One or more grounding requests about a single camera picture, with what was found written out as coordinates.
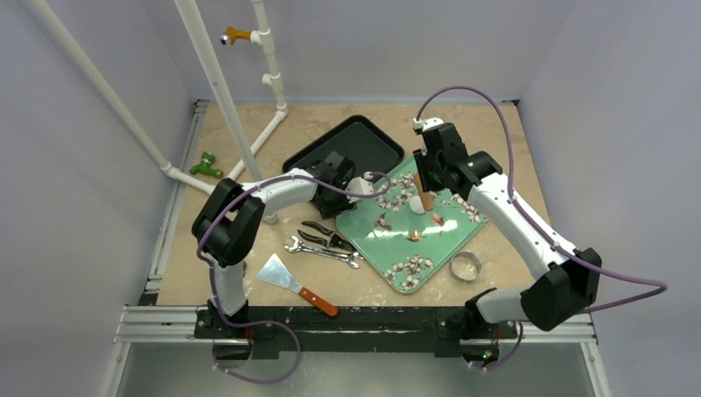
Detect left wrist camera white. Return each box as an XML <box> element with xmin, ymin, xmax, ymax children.
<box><xmin>346</xmin><ymin>172</ymin><xmax>375</xmax><ymax>203</ymax></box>

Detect metal scraper wooden handle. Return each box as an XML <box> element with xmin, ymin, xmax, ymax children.
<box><xmin>256</xmin><ymin>254</ymin><xmax>339</xmax><ymax>318</ymax></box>

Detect green plastic faucet tap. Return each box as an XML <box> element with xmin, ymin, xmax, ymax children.
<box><xmin>188</xmin><ymin>151</ymin><xmax>223</xmax><ymax>179</ymax></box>

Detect black handled pliers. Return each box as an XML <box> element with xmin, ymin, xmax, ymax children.
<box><xmin>298</xmin><ymin>221</ymin><xmax>356</xmax><ymax>252</ymax></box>

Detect black plastic tray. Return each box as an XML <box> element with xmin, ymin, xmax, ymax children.
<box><xmin>282</xmin><ymin>114</ymin><xmax>405</xmax><ymax>176</ymax></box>

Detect wooden dough roller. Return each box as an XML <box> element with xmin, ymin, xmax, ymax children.
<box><xmin>412</xmin><ymin>172</ymin><xmax>435</xmax><ymax>212</ymax></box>

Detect white PVC pipe frame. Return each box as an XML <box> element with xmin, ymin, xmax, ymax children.
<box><xmin>21</xmin><ymin>0</ymin><xmax>289</xmax><ymax>225</ymax></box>

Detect white dough ball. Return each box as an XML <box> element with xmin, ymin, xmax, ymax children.
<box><xmin>408</xmin><ymin>196</ymin><xmax>426</xmax><ymax>214</ymax></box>

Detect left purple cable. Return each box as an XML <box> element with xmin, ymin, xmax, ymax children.
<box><xmin>196</xmin><ymin>171</ymin><xmax>393</xmax><ymax>385</ymax></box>

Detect round metal cutter ring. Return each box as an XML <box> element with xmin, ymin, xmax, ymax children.
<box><xmin>449</xmin><ymin>251</ymin><xmax>484</xmax><ymax>283</ymax></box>

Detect green floral tray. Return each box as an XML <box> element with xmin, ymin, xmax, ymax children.
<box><xmin>335</xmin><ymin>159</ymin><xmax>489</xmax><ymax>294</ymax></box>

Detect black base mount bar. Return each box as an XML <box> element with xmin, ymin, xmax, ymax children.
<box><xmin>193</xmin><ymin>303</ymin><xmax>518</xmax><ymax>361</ymax></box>

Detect silver open-end wrench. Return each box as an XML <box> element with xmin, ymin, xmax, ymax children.
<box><xmin>284</xmin><ymin>236</ymin><xmax>360</xmax><ymax>269</ymax></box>

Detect orange faucet tap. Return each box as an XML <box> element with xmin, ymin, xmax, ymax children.
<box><xmin>219</xmin><ymin>26</ymin><xmax>252</xmax><ymax>47</ymax></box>

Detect aluminium rail frame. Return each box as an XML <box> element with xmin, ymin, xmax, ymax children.
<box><xmin>113</xmin><ymin>104</ymin><xmax>613</xmax><ymax>396</ymax></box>

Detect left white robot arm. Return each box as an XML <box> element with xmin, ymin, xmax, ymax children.
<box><xmin>192</xmin><ymin>151</ymin><xmax>355</xmax><ymax>338</ymax></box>

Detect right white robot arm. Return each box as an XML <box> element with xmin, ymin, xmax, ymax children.
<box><xmin>413</xmin><ymin>117</ymin><xmax>602</xmax><ymax>337</ymax></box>

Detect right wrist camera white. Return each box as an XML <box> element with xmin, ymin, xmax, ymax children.
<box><xmin>412</xmin><ymin>117</ymin><xmax>445</xmax><ymax>134</ymax></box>

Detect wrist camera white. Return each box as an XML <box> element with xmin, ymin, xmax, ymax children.
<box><xmin>412</xmin><ymin>117</ymin><xmax>445</xmax><ymax>134</ymax></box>
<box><xmin>346</xmin><ymin>172</ymin><xmax>375</xmax><ymax>203</ymax></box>

